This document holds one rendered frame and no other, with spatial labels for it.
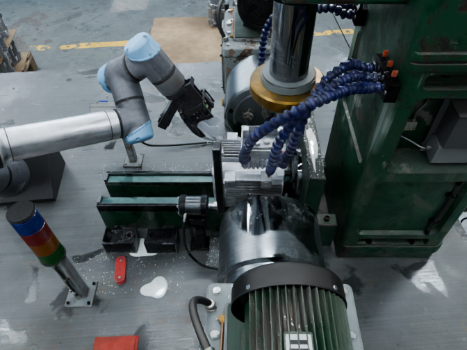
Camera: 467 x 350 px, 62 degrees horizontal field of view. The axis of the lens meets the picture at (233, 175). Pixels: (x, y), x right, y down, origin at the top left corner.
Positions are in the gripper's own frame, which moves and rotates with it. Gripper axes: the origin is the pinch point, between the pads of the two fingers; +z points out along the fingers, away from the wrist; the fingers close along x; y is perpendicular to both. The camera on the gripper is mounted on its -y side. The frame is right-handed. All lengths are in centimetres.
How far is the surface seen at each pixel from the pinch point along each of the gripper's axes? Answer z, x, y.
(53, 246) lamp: -18, -37, -30
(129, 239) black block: 7.1, -21.0, -33.1
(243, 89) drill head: -0.1, 15.3, 11.6
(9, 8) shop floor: -23, 314, -258
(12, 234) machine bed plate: -8, -15, -72
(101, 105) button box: -17.5, 16.4, -32.1
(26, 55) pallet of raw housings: -3, 199, -193
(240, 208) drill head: -0.3, -29.9, 10.5
